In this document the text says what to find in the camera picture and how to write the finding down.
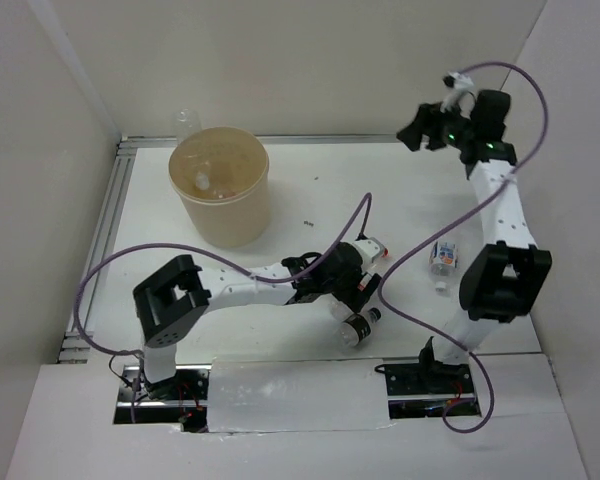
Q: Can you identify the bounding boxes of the aluminium frame rail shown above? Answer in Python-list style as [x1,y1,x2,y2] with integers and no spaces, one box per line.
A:
[59,132,476,363]

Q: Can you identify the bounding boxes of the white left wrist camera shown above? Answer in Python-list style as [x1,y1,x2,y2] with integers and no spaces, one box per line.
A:
[353,238,388,268]

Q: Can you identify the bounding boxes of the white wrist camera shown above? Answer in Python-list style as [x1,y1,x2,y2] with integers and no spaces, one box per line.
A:
[440,72,475,112]
[353,238,388,268]

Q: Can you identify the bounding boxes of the black-label black-cap bottle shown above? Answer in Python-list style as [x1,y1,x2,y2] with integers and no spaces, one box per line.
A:
[338,307,382,349]

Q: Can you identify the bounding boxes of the clear bottle blue cap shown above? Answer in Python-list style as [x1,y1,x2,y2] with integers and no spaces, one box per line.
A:
[194,172,238,200]

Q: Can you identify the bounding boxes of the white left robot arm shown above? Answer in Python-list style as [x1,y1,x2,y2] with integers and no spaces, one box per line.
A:
[133,237,387,400]

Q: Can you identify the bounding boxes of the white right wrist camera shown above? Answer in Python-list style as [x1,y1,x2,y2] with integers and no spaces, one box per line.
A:
[440,72,475,112]

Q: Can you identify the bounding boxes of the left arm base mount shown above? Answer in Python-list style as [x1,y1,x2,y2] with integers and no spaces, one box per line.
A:
[108,356,211,434]

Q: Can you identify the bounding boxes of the blue-orange label white-cap bottle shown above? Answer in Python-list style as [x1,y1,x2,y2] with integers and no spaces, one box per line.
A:
[428,239,458,294]

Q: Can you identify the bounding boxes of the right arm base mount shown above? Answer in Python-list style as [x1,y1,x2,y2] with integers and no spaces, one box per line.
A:
[374,338,481,419]

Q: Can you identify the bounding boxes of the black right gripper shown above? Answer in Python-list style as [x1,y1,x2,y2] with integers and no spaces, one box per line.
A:
[394,96,476,152]

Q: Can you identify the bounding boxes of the white taped cover sheet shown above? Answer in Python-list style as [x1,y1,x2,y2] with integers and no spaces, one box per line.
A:
[207,359,391,434]

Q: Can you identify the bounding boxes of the large red-label water bottle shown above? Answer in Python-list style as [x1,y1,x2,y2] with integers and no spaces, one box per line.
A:
[330,242,378,321]

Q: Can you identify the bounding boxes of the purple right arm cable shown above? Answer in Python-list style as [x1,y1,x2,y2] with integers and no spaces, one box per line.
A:
[378,61,550,434]

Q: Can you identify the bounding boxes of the beige round plastic bin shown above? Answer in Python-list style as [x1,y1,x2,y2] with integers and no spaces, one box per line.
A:
[168,127,271,248]

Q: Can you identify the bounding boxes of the clear bottle white-blue cap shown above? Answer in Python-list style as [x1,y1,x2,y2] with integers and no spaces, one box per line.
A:
[174,108,202,144]

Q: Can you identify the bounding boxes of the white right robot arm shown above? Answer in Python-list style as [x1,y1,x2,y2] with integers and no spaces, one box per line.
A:
[397,90,552,392]

